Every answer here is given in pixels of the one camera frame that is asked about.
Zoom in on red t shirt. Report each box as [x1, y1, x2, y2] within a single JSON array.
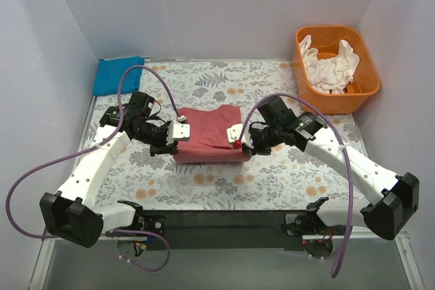
[[173, 105, 251, 164]]

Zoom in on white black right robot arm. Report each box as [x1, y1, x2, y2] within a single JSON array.
[[227, 94, 419, 240]]

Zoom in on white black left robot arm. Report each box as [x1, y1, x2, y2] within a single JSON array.
[[39, 92, 190, 248]]

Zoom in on white t shirts in basket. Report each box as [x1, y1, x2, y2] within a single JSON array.
[[299, 35, 360, 94]]

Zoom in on folded blue t shirt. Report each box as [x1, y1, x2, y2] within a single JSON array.
[[92, 56, 145, 96]]

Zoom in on orange plastic basket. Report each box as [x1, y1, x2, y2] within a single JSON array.
[[292, 25, 381, 115]]

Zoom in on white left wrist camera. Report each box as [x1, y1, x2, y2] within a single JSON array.
[[166, 120, 190, 145]]

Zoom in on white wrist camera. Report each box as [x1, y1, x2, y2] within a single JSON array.
[[226, 124, 252, 149], [166, 120, 190, 145]]

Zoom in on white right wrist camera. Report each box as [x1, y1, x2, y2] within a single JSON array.
[[226, 124, 252, 149]]

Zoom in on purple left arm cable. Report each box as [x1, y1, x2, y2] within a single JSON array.
[[5, 65, 190, 272]]

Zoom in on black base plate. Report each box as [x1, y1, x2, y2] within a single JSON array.
[[105, 211, 349, 252]]

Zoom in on aluminium frame rail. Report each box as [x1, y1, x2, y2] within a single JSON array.
[[42, 211, 408, 242]]

